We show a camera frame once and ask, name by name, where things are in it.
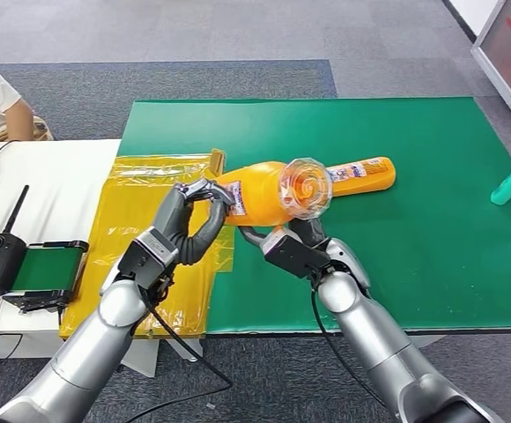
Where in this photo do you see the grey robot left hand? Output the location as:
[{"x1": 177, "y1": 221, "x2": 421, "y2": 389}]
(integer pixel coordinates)
[{"x1": 151, "y1": 177, "x2": 237, "y2": 267}]

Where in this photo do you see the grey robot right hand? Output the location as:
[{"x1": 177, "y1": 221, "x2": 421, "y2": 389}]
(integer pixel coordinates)
[{"x1": 238, "y1": 217, "x2": 329, "y2": 251}]

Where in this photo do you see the orange detergent bottle Tide label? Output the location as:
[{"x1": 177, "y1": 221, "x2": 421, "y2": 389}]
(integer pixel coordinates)
[{"x1": 213, "y1": 157, "x2": 334, "y2": 229}]

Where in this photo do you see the orange detergent bottle ingredients label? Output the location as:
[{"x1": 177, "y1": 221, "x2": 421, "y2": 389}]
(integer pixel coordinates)
[{"x1": 325, "y1": 155, "x2": 396, "y2": 198}]

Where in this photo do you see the yellow plastic bag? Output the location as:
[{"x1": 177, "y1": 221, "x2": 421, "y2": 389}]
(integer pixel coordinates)
[{"x1": 59, "y1": 148, "x2": 236, "y2": 341}]

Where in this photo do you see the white table leg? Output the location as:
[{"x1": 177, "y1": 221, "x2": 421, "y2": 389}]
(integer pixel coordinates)
[{"x1": 118, "y1": 337, "x2": 204, "y2": 380}]

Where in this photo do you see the green table mat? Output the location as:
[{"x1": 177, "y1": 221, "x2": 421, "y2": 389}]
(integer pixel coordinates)
[{"x1": 117, "y1": 96, "x2": 511, "y2": 337}]

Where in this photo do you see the small green belt conveyor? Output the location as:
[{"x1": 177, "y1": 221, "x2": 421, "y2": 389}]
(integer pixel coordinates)
[{"x1": 2, "y1": 240, "x2": 91, "y2": 315}]

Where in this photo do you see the white red sign board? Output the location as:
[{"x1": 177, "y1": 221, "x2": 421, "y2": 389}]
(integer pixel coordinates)
[{"x1": 469, "y1": 0, "x2": 511, "y2": 113}]

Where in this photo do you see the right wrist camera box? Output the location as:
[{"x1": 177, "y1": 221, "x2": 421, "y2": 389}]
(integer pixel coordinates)
[{"x1": 260, "y1": 227, "x2": 332, "y2": 281}]

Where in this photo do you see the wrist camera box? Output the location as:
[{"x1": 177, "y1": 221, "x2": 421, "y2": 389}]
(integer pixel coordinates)
[
  {"x1": 116, "y1": 226, "x2": 180, "y2": 292},
  {"x1": 260, "y1": 227, "x2": 332, "y2": 281}
]

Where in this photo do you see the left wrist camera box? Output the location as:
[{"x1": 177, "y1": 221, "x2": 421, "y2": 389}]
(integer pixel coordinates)
[{"x1": 116, "y1": 226, "x2": 180, "y2": 292}]

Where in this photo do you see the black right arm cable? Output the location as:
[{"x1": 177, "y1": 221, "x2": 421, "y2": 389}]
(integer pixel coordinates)
[{"x1": 310, "y1": 285, "x2": 389, "y2": 410}]

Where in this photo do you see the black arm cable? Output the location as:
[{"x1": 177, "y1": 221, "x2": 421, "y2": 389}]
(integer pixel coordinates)
[
  {"x1": 310, "y1": 285, "x2": 389, "y2": 410},
  {"x1": 123, "y1": 287, "x2": 234, "y2": 423}
]

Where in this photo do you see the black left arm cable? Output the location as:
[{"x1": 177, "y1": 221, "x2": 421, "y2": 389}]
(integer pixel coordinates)
[{"x1": 123, "y1": 287, "x2": 234, "y2": 423}]

